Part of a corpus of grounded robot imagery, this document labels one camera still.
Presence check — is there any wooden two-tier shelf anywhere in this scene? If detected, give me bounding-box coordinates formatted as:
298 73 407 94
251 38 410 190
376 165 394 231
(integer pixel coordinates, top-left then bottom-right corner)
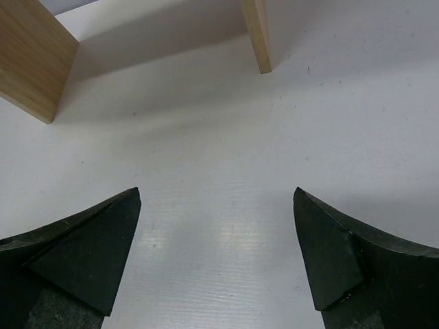
1 1 272 124

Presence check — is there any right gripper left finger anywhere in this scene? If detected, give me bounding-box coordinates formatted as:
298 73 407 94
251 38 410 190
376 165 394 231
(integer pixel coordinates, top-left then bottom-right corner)
1 187 141 328

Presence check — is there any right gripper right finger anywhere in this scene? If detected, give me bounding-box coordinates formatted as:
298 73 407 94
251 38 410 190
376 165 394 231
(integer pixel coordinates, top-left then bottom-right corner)
293 188 438 328

